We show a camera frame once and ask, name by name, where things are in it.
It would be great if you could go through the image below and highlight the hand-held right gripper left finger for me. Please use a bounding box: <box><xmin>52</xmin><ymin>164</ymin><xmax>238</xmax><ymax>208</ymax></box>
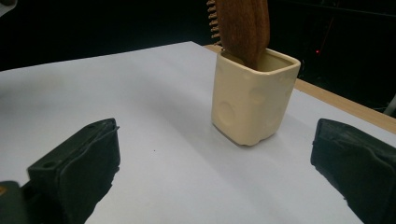
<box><xmin>27</xmin><ymin>118</ymin><xmax>121</xmax><ymax>224</ymax></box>

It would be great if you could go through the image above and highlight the wooden comb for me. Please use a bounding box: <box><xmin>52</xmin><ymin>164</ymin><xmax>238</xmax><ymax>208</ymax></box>
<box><xmin>206</xmin><ymin>0</ymin><xmax>271</xmax><ymax>71</ymax></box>

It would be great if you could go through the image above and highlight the cream square ceramic cup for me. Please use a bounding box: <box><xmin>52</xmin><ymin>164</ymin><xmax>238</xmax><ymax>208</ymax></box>
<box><xmin>210</xmin><ymin>48</ymin><xmax>302</xmax><ymax>147</ymax></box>

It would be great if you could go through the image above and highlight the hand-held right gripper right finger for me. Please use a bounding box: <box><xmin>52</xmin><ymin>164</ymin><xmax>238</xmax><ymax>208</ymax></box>
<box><xmin>310</xmin><ymin>118</ymin><xmax>396</xmax><ymax>224</ymax></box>

